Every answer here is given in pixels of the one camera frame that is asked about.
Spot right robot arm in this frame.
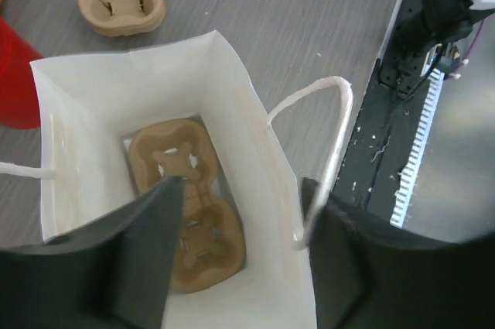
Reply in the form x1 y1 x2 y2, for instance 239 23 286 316
387 0 473 59

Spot red ribbed cup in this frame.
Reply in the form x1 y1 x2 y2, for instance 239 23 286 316
0 19 42 130

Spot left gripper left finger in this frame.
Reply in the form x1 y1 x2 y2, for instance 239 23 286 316
1 177 184 328

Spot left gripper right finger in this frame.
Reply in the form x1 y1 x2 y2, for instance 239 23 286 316
309 194 494 328

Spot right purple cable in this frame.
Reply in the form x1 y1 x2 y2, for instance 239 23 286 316
444 21 486 81

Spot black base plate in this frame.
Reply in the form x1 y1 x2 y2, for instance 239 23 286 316
331 0 446 214

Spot light blue paper bag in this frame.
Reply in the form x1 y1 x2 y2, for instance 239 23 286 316
0 29 355 329

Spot slotted cable duct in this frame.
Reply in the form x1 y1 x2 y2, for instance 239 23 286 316
390 69 445 228

